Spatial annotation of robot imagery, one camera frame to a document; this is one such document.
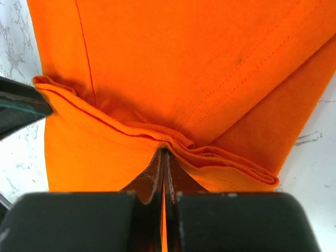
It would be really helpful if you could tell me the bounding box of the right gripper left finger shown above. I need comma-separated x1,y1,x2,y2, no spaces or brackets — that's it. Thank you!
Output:
120,149,163,205

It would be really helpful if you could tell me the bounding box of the orange t shirt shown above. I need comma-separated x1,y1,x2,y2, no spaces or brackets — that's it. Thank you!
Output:
28,1,335,192

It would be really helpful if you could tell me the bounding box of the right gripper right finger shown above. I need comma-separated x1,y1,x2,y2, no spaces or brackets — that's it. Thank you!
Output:
164,150,208,204

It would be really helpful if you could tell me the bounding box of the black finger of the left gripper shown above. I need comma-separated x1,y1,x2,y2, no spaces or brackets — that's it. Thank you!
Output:
1,77,53,140

